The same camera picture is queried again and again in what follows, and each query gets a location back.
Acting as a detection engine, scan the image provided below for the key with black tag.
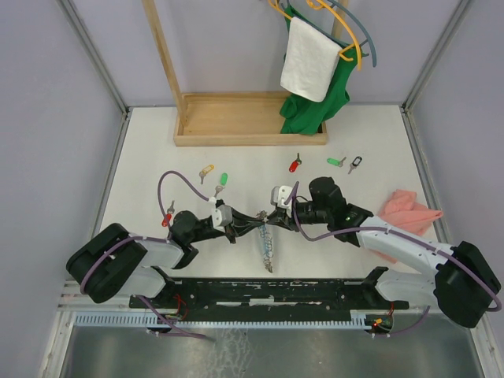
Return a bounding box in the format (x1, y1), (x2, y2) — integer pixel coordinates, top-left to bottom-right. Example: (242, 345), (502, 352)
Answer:
(348, 156), (362, 174)

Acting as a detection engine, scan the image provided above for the white cable duct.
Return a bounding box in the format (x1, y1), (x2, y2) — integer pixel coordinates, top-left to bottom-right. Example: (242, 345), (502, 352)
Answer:
(74, 310), (375, 328)

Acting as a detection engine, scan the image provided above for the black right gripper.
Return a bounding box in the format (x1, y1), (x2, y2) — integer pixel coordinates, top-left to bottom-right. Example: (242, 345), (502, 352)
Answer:
(266, 201), (331, 233)

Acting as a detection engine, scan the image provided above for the white towel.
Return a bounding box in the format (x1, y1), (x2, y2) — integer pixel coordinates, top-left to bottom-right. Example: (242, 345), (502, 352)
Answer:
(280, 17), (342, 102)

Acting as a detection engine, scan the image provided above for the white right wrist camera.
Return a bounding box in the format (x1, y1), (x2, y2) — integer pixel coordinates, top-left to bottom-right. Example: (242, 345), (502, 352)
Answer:
(270, 186), (293, 209)

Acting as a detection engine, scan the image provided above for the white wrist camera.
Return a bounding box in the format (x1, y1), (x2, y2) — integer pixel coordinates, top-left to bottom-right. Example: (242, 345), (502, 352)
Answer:
(270, 186), (293, 209)
(211, 205), (233, 232)

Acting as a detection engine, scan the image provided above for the green shirt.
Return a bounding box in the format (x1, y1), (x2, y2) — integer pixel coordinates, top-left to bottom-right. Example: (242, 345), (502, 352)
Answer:
(280, 5), (358, 135)

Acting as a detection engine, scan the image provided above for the wooden clothes rack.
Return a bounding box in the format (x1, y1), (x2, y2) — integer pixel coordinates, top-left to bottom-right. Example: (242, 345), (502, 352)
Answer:
(142, 1), (328, 147)

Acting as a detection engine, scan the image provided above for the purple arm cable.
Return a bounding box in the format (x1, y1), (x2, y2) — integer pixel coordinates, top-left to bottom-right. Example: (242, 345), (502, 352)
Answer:
(80, 170), (217, 295)
(289, 180), (503, 312)

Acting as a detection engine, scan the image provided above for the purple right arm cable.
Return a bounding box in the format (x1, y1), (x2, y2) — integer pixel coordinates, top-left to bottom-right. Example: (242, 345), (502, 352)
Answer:
(289, 180), (503, 312)

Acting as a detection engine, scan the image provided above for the key with light green tag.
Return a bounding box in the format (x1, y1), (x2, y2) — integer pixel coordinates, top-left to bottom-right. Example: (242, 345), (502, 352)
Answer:
(214, 172), (228, 198)

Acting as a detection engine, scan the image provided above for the key with red tag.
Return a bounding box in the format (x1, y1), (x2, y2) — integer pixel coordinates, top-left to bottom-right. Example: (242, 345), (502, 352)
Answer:
(161, 200), (175, 228)
(289, 153), (302, 172)

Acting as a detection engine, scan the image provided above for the pink cloth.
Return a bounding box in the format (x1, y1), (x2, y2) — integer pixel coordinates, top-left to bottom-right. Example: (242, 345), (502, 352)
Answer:
(373, 188), (444, 265)

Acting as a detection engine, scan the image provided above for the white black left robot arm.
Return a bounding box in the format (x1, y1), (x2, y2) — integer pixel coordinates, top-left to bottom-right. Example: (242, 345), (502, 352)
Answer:
(66, 205), (265, 307)

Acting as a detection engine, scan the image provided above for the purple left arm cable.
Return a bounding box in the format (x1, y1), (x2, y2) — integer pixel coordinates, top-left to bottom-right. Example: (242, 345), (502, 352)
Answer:
(80, 170), (217, 295)

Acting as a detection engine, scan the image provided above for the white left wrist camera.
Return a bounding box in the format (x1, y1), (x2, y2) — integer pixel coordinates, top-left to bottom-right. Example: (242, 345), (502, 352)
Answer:
(211, 205), (233, 232)

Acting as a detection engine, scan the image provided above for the metal keyring holder with keys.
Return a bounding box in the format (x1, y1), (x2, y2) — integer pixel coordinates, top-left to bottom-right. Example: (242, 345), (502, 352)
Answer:
(257, 210), (274, 273)

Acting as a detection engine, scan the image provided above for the yellow clothes hanger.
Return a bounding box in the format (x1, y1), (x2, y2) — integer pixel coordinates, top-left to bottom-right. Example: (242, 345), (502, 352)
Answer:
(267, 0), (364, 62)

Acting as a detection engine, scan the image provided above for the grey clothes hanger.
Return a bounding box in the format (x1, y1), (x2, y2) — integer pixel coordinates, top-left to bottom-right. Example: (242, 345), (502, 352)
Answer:
(267, 1), (377, 70)

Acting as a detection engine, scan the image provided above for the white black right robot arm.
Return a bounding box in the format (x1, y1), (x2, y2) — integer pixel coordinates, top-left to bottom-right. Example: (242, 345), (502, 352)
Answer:
(267, 176), (502, 328)

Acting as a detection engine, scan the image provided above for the key with yellow tag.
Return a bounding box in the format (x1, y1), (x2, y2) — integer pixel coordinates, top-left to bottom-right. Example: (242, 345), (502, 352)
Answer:
(198, 165), (215, 185)

